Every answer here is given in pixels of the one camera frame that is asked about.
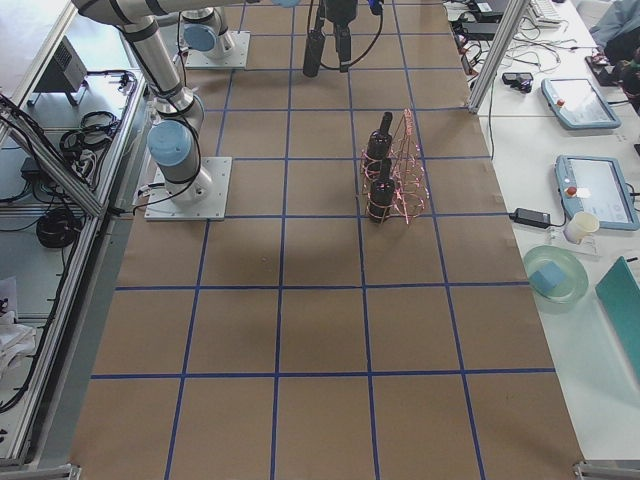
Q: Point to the teach pendant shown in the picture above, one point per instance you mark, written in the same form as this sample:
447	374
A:
596	185
578	104

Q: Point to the far teach pendant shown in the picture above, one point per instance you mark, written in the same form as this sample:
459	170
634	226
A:
578	104

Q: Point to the dark wine bottle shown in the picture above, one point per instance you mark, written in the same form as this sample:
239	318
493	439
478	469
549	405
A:
378	146
381	193

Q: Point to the copper wire wine basket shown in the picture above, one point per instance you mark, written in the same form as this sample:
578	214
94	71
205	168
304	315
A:
411	192

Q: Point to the black power adapter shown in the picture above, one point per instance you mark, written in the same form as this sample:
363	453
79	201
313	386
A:
531	218

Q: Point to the grey control box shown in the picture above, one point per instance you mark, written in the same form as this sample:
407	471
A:
65	73

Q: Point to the near teach pendant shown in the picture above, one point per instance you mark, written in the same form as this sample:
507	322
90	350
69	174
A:
596	185

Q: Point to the aluminium frame post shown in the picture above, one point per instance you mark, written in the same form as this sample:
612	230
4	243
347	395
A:
506	30

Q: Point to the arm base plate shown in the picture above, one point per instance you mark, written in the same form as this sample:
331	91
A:
236	60
205	199

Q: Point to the dark wine bottle right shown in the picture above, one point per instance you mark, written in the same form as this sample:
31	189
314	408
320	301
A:
378	146

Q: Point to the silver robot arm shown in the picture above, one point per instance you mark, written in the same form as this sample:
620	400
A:
206	30
137	22

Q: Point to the green glass bowl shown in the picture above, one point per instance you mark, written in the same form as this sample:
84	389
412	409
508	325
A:
576	284

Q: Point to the white paper cup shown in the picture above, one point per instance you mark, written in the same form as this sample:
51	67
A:
581	225

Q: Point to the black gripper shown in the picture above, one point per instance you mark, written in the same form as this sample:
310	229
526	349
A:
340	10

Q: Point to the dark wine bottle left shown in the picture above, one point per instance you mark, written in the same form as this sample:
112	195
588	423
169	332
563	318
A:
381	193

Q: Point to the blue sponge block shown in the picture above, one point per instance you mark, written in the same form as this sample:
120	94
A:
546	276

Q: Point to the teal folder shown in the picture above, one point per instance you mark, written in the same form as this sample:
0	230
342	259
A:
618	292

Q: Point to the dark wine bottle carried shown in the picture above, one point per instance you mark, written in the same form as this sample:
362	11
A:
314	47

